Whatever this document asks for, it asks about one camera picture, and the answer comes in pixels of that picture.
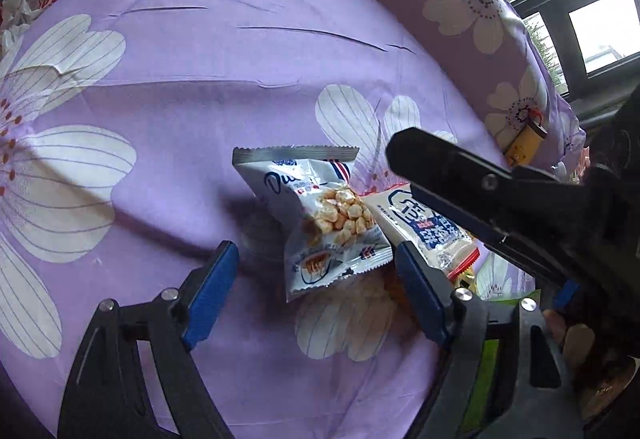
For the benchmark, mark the dark window frame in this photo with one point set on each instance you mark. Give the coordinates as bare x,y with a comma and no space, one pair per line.
597,44

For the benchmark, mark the yellow bear drink bottle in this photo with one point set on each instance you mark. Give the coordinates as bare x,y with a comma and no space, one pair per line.
526,144

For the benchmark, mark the purple floral bed sheet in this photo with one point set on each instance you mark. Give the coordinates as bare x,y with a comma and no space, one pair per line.
119,121

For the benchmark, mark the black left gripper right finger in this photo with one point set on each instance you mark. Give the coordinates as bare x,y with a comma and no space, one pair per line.
544,406

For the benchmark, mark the green white cardboard box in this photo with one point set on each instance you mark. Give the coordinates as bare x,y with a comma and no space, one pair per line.
497,370

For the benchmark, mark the white blue snack packet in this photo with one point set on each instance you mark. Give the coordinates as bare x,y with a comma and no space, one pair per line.
443,244

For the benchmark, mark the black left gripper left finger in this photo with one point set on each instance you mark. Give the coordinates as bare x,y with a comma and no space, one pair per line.
105,394

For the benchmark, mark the white popcorn snack packet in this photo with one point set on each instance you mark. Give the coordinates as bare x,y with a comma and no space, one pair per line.
329,232

